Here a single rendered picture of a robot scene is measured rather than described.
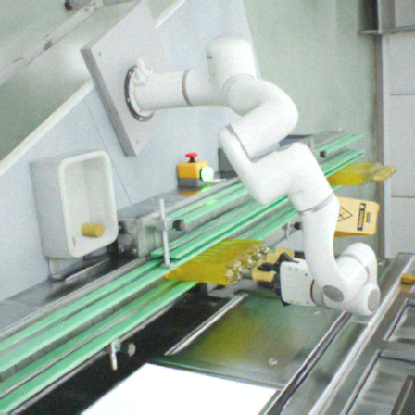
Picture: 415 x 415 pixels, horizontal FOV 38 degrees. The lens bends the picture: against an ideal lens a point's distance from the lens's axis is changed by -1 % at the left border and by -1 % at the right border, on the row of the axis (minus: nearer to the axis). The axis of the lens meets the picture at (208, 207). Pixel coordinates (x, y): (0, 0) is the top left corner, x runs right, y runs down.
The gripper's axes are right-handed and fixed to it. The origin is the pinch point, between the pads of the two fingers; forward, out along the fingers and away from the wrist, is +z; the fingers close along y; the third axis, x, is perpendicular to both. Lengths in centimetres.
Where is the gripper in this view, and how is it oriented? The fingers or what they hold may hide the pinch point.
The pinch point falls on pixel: (267, 275)
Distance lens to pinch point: 148.4
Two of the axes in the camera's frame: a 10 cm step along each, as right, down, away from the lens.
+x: -6.9, 2.3, -6.9
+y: -0.9, -9.7, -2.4
